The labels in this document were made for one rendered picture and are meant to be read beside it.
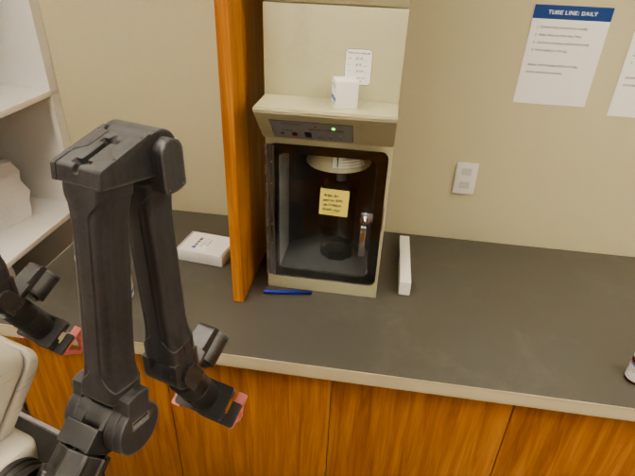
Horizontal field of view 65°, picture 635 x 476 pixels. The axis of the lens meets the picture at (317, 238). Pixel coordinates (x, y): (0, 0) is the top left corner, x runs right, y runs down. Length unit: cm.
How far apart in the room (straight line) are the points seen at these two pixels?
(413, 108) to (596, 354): 88
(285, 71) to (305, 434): 97
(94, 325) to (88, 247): 11
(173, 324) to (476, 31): 122
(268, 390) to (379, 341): 32
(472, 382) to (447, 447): 26
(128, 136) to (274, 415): 99
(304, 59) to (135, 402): 82
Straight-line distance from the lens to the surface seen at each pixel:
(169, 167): 64
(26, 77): 207
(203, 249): 161
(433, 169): 174
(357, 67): 120
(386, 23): 118
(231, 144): 122
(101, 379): 74
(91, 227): 63
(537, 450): 151
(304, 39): 121
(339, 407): 139
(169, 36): 178
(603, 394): 139
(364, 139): 119
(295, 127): 118
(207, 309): 143
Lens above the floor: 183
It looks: 31 degrees down
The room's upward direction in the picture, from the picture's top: 2 degrees clockwise
